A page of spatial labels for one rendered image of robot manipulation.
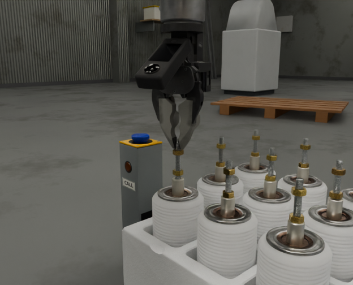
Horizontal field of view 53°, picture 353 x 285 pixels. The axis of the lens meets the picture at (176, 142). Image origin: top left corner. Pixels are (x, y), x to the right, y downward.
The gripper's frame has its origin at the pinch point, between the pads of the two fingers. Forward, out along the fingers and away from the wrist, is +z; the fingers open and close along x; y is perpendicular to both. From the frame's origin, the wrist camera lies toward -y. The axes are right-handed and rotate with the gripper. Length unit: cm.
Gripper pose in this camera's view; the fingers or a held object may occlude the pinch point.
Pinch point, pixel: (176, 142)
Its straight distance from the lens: 62.0
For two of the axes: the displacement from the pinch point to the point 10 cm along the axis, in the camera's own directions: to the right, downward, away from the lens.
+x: -9.0, -1.0, 4.3
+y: 4.4, -2.0, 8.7
